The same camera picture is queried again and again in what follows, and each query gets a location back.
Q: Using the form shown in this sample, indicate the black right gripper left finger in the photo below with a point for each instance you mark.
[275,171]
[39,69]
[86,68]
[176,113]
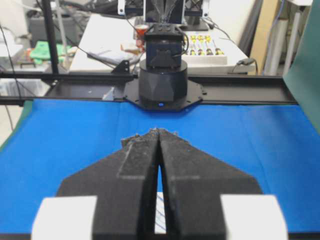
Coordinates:
[125,184]

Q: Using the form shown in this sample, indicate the blue striped white towel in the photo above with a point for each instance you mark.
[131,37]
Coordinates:
[160,218]

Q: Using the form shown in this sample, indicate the black vertical pole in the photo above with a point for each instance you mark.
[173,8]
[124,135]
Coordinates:
[51,37]

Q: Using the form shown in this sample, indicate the red paper cup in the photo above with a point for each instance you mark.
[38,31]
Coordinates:
[140,36]

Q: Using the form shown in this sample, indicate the blue table mat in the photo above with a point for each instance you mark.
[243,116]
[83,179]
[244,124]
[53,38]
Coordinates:
[276,144]

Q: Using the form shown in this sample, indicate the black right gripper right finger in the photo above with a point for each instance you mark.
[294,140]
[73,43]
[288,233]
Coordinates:
[192,184]

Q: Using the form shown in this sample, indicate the green plastic item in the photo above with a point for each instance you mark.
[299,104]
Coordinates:
[41,52]

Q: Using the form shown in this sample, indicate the green backdrop board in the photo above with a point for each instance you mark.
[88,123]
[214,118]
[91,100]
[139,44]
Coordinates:
[303,77]

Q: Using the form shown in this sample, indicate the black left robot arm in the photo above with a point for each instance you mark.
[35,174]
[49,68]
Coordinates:
[163,84]

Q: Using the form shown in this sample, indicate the black aluminium frame rail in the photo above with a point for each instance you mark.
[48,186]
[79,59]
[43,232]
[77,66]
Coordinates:
[217,89]

